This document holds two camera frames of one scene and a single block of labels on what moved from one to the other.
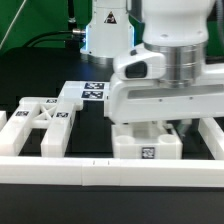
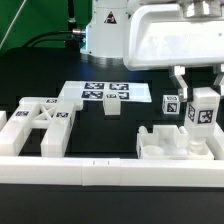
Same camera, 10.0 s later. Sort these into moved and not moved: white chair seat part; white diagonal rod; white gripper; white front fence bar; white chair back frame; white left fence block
Moved: white gripper; white chair seat part
Not moved: white left fence block; white front fence bar; white chair back frame; white diagonal rod
